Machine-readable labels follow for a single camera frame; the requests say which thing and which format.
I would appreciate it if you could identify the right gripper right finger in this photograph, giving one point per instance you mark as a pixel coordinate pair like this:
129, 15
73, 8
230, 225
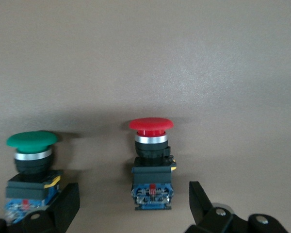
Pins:
203, 213

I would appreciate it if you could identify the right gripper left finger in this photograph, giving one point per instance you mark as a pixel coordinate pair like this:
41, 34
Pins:
60, 208

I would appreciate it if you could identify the red mushroom push button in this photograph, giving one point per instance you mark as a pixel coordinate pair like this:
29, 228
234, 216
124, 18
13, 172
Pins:
150, 123

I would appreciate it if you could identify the green mushroom push button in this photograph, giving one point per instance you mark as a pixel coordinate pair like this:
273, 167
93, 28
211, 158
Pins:
31, 142

